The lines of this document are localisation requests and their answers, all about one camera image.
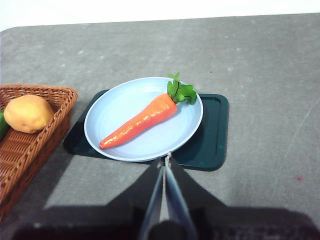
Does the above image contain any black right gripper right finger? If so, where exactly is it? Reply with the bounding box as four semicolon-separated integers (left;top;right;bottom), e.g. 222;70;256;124
164;159;228;240

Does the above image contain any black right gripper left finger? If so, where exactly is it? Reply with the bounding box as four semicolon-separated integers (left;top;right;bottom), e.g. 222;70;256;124
107;161;165;240

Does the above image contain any orange carrot with green leaves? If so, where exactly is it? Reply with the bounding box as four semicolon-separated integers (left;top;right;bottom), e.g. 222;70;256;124
99;72;198;150

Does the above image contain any light blue round plate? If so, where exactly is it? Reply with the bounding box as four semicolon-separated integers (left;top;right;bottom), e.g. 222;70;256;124
84;76;204;163

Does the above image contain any dark green cutting board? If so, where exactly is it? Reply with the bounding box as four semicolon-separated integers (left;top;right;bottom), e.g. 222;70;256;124
63;89;230;172

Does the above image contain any brown wicker basket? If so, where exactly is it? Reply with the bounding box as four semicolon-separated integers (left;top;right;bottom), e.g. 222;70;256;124
0;84;79;221

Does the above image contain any yellow-brown potato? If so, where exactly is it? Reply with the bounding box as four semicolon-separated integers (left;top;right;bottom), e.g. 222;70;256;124
3;94;55;134

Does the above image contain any green vegetable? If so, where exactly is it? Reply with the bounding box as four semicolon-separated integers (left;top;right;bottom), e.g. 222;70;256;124
0;109;10;140

